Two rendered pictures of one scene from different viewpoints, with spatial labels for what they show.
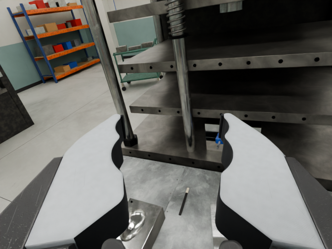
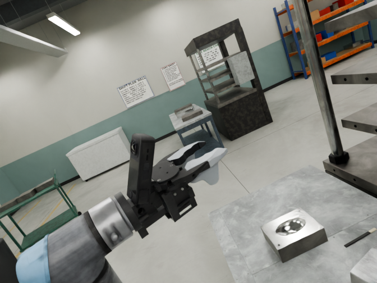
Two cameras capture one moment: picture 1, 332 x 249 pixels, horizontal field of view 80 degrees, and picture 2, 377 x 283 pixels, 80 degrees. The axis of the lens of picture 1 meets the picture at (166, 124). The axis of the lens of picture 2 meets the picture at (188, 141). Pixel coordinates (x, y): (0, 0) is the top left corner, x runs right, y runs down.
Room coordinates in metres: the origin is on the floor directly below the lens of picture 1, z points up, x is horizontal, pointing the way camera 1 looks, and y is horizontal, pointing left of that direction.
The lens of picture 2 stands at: (-0.14, -0.35, 1.60)
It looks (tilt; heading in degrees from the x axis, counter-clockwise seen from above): 16 degrees down; 59
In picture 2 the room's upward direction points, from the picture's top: 24 degrees counter-clockwise
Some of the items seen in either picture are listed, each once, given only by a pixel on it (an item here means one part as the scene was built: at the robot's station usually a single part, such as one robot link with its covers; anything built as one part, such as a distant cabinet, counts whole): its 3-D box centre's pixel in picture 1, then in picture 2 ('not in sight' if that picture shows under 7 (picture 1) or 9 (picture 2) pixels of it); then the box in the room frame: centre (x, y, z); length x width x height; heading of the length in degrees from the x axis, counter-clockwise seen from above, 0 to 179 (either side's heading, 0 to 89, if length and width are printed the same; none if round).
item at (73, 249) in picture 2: not in sight; (67, 254); (-0.19, 0.03, 1.43); 0.11 x 0.08 x 0.09; 173
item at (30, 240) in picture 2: not in sight; (42, 212); (-0.63, 4.12, 0.50); 0.98 x 0.55 x 1.01; 176
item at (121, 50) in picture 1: (139, 63); not in sight; (4.69, 0.33, 0.50); 0.98 x 0.55 x 1.01; 81
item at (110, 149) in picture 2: not in sight; (103, 153); (1.12, 6.48, 0.47); 1.52 x 0.77 x 0.94; 151
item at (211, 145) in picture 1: (237, 116); not in sight; (1.05, -0.44, 0.87); 0.50 x 0.27 x 0.17; 151
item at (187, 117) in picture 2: not in sight; (192, 128); (2.49, 3.70, 0.44); 1.90 x 0.70 x 0.89; 61
